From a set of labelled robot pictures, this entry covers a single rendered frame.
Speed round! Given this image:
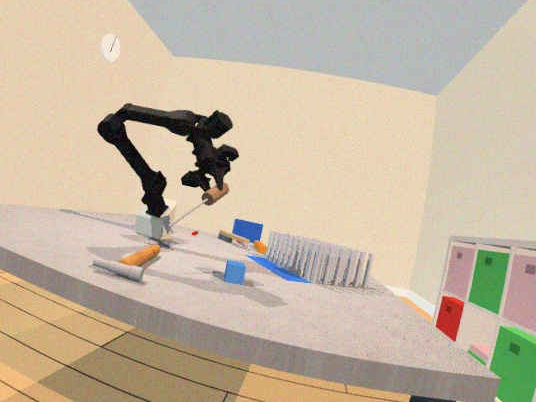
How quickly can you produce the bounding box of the orange cylinder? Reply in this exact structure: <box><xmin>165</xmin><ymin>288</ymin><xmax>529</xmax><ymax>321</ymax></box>
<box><xmin>93</xmin><ymin>244</ymin><xmax>160</xmax><ymax>282</ymax></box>

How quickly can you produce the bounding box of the blue flat strip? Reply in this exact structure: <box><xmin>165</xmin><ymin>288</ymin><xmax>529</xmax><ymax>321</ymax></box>
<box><xmin>245</xmin><ymin>255</ymin><xmax>312</xmax><ymax>284</ymax></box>

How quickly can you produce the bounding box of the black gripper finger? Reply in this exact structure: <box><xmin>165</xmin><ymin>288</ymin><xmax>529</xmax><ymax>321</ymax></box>
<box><xmin>190</xmin><ymin>174</ymin><xmax>212</xmax><ymax>192</ymax></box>
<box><xmin>209</xmin><ymin>159</ymin><xmax>230</xmax><ymax>190</ymax></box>

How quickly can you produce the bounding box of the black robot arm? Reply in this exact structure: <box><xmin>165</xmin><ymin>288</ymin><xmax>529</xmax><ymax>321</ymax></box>
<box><xmin>97</xmin><ymin>103</ymin><xmax>233</xmax><ymax>218</ymax></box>

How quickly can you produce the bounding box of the blue cube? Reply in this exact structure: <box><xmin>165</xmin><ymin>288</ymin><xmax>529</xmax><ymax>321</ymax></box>
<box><xmin>224</xmin><ymin>260</ymin><xmax>246</xmax><ymax>285</ymax></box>

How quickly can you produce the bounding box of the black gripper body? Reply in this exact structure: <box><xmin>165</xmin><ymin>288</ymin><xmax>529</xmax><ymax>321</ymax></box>
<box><xmin>181</xmin><ymin>141</ymin><xmax>239</xmax><ymax>188</ymax></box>

